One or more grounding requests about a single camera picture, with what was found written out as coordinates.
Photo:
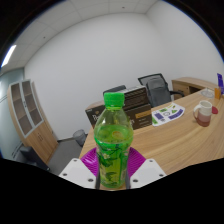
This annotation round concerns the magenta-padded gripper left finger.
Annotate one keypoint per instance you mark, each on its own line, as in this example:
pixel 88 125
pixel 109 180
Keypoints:
pixel 78 171

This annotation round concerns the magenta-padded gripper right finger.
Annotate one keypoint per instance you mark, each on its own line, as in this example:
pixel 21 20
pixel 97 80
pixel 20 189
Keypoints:
pixel 146 171

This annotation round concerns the green drink bottle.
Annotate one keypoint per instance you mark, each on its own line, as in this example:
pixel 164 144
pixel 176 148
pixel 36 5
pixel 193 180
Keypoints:
pixel 113 143

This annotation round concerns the grey mesh waste bin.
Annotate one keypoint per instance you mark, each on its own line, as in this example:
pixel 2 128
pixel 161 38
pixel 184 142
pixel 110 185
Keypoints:
pixel 80 137

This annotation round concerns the wooden shelf cabinet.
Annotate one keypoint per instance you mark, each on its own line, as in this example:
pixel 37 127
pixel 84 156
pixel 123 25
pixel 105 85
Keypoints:
pixel 41 138

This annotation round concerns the brown cardboard carton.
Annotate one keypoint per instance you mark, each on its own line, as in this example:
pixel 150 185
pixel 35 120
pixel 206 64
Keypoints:
pixel 141 118

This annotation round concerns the dark brown printed carton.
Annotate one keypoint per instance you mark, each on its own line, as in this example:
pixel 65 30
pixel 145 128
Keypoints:
pixel 93 116

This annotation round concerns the printed paper sheet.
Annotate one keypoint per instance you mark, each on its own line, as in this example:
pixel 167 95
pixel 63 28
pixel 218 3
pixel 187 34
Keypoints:
pixel 168 114

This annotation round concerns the black flat carton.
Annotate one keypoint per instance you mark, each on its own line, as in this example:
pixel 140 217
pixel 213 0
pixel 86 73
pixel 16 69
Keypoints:
pixel 136 96

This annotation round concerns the white and maroon mug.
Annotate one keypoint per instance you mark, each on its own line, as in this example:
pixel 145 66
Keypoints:
pixel 204 115

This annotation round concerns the black mesh office chair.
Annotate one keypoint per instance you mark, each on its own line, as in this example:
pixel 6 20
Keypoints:
pixel 158 90

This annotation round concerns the dark armless visitor chair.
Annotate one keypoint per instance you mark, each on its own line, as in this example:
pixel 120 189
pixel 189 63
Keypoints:
pixel 113 89

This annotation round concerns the wooden side desk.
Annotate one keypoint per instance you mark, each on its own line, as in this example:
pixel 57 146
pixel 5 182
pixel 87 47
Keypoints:
pixel 193 83

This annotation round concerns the purple standing pouch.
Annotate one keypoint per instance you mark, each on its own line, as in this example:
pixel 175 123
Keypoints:
pixel 220 83

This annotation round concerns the long ceiling light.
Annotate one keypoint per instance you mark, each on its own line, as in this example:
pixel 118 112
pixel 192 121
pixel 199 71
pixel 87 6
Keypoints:
pixel 8 56

